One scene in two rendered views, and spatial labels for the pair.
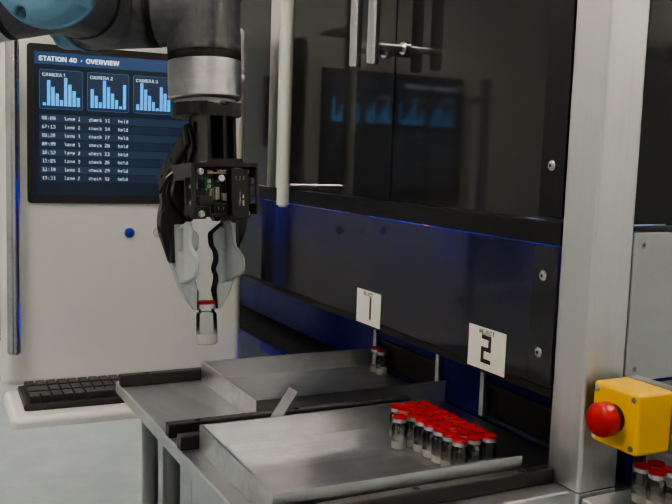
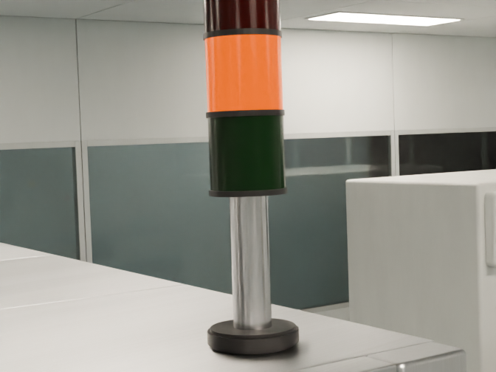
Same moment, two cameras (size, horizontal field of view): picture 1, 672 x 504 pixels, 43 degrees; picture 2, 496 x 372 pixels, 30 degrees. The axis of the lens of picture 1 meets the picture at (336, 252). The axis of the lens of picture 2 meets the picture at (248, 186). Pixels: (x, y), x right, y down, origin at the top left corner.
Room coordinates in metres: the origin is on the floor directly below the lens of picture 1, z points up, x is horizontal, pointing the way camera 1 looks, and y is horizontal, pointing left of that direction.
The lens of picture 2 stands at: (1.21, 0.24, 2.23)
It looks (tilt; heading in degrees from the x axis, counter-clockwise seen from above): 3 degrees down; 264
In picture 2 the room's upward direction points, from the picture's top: 2 degrees counter-clockwise
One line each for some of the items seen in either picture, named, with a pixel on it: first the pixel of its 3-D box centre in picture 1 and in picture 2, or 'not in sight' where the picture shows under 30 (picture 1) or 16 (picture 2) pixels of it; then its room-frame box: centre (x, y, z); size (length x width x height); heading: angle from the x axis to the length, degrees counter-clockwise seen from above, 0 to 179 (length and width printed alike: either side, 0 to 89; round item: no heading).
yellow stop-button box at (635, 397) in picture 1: (635, 414); not in sight; (0.98, -0.36, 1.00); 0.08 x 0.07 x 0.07; 117
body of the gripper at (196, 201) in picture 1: (210, 163); not in sight; (0.89, 0.13, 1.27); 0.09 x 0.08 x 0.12; 29
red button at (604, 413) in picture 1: (606, 418); not in sight; (0.96, -0.32, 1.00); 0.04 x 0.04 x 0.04; 27
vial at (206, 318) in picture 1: (206, 323); not in sight; (0.90, 0.13, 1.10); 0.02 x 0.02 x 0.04
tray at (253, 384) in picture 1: (320, 380); not in sight; (1.45, 0.02, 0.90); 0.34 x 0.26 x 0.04; 117
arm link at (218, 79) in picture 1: (208, 84); not in sight; (0.90, 0.14, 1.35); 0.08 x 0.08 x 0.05
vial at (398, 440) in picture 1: (399, 431); not in sight; (1.16, -0.10, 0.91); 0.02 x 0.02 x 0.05
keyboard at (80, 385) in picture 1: (128, 386); not in sight; (1.66, 0.40, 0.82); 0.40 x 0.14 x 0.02; 115
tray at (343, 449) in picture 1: (354, 452); not in sight; (1.09, -0.03, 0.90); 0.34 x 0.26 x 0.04; 117
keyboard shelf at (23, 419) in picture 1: (125, 395); not in sight; (1.69, 0.41, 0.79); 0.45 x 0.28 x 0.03; 115
